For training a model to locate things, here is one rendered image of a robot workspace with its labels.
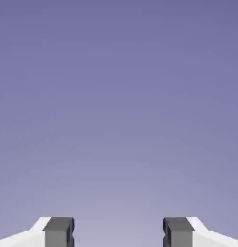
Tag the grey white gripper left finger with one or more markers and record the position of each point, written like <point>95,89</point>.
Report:
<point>57,234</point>

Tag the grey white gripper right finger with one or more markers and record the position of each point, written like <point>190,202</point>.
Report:
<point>180,234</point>

